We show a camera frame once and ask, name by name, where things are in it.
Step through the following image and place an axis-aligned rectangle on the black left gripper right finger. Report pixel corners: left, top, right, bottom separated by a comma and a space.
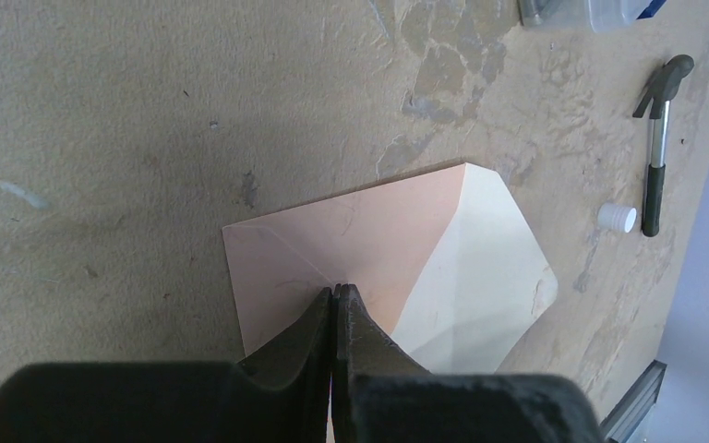
331, 284, 430, 442

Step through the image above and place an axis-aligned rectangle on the pink and cream envelope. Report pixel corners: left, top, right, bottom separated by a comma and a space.
222, 163, 558, 374

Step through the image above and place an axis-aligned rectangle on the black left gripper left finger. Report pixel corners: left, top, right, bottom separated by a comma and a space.
234, 288, 332, 442

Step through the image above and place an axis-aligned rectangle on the clear plastic organizer box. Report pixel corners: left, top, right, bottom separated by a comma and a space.
518, 0, 666, 33

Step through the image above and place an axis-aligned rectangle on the aluminium extrusion frame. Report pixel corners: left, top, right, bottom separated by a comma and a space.
601, 360, 667, 443

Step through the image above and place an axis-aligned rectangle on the small black hammer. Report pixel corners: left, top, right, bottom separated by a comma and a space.
632, 54, 695, 237

